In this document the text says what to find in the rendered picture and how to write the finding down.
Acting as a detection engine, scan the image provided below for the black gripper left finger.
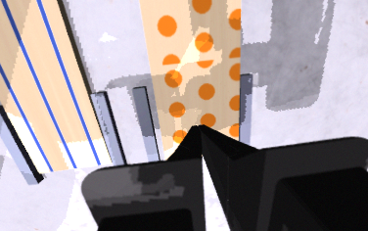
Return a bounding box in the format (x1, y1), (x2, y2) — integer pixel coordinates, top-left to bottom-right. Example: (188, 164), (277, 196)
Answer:
(80, 125), (207, 231)

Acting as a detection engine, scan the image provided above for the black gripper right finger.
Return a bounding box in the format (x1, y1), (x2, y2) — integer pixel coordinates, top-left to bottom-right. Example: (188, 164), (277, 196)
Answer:
(198, 124), (368, 231)

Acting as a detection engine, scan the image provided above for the peach strip with orange dots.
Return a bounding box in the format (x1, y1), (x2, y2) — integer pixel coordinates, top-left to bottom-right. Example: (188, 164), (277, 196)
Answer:
(140, 0), (241, 160)

